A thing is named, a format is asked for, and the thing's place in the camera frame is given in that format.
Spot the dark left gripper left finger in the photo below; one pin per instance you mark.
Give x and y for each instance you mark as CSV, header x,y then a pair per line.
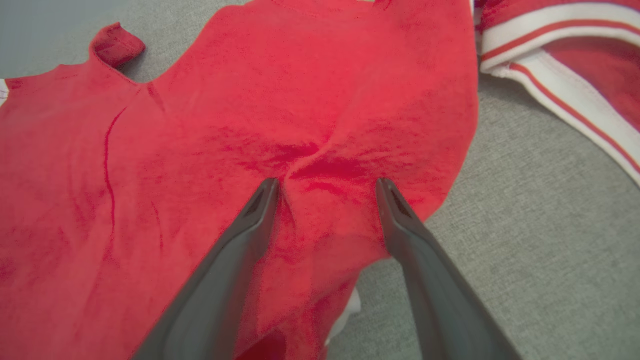
x,y
215,300

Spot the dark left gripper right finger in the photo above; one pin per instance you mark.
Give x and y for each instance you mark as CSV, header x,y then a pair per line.
x,y
440,310

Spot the red shorts white side stripe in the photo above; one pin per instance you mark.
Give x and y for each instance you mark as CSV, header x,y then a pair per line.
x,y
250,100

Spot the red Bulls basketball jersey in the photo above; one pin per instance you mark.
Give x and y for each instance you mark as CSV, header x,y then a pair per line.
x,y
600,70

